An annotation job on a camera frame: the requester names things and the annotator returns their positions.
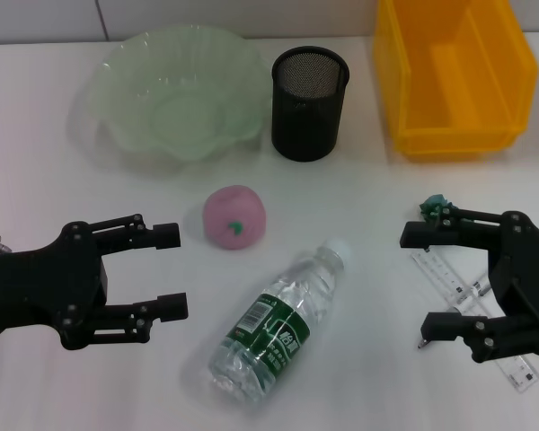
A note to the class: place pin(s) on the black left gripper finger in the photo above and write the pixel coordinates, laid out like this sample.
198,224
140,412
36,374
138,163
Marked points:
170,307
161,235

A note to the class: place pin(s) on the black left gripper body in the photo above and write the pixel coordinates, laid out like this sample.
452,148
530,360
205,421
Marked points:
36,287

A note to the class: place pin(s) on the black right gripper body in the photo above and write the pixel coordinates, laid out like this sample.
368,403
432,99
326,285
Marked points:
530,287

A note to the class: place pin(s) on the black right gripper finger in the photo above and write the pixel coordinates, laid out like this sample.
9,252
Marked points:
422,234
444,327

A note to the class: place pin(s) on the green plastic wrapper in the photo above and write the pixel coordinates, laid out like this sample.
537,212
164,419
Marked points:
431,205

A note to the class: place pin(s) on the pink peach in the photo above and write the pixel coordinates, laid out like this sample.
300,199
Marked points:
233,215

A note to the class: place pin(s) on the clear water bottle green label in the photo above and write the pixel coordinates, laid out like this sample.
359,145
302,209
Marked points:
269,323

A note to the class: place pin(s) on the transparent plastic ruler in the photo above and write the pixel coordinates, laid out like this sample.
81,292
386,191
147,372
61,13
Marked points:
435,270

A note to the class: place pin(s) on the grey white ballpoint pen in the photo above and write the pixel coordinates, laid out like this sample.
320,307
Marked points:
479,285

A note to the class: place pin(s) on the green glass fruit plate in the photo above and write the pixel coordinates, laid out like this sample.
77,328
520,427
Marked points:
179,90

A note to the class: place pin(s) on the black mesh pen holder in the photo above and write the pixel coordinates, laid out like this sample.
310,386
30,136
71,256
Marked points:
305,130

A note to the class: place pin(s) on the yellow plastic bin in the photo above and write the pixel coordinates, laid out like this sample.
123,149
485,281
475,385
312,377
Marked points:
458,130

